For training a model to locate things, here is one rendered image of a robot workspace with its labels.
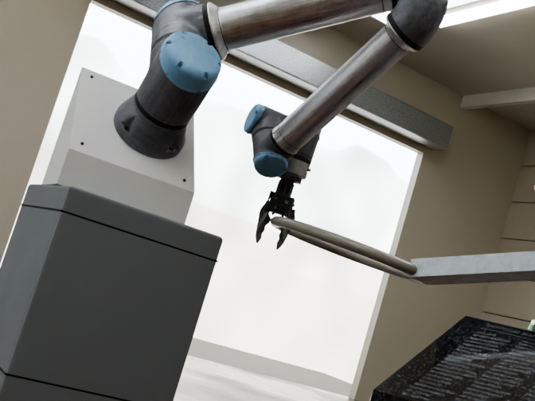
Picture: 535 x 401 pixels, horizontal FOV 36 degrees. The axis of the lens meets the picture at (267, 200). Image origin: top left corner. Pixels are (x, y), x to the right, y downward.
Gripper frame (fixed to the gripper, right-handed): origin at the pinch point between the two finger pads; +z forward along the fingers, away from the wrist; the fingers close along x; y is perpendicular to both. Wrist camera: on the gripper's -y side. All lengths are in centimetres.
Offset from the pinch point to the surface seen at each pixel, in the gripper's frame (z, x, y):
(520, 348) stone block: 6, 67, 36
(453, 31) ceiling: -285, 64, -596
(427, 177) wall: -161, 100, -775
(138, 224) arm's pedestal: 7, -26, 51
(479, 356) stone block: 11, 59, 34
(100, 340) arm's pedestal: 34, -24, 52
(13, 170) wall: -2, -290, -507
